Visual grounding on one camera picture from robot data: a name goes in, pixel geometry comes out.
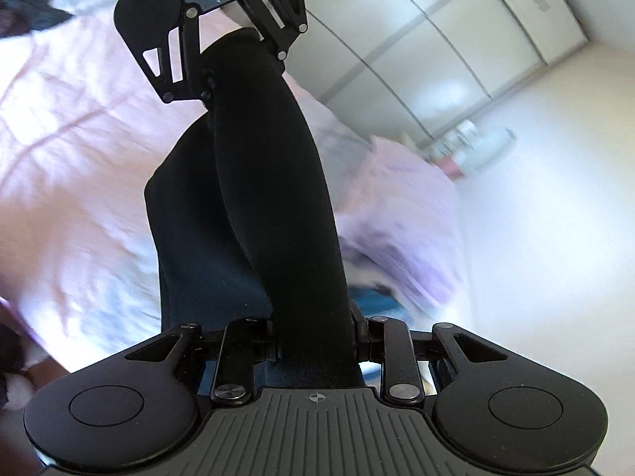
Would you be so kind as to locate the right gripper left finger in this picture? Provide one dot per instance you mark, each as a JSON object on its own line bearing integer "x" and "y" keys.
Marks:
{"x": 235, "y": 359}

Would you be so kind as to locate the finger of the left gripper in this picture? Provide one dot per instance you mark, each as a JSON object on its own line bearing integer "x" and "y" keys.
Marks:
{"x": 168, "y": 52}
{"x": 279, "y": 22}

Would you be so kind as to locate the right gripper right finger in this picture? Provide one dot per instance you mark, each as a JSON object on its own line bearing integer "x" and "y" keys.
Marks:
{"x": 398, "y": 350}

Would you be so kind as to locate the black zip jacket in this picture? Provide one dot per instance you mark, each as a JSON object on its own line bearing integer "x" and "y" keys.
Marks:
{"x": 242, "y": 222}

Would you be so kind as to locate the lilac folded sheet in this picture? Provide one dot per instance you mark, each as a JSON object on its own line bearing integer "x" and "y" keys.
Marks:
{"x": 400, "y": 213}

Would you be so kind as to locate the white wardrobe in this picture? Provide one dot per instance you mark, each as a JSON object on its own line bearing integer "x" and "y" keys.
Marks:
{"x": 419, "y": 67}

